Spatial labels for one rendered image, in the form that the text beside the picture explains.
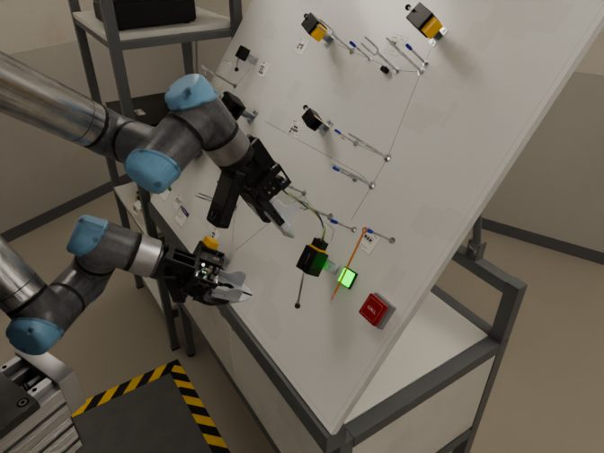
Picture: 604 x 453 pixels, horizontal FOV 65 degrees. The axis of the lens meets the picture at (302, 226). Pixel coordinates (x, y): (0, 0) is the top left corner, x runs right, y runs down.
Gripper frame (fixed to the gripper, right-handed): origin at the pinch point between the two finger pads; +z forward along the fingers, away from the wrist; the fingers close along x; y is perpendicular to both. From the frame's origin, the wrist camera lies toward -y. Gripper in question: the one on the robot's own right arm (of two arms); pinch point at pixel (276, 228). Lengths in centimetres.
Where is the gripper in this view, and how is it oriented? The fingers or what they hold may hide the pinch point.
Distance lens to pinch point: 98.6
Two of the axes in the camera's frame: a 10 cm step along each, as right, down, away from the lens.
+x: -6.0, -3.6, 7.1
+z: 4.3, 6.0, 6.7
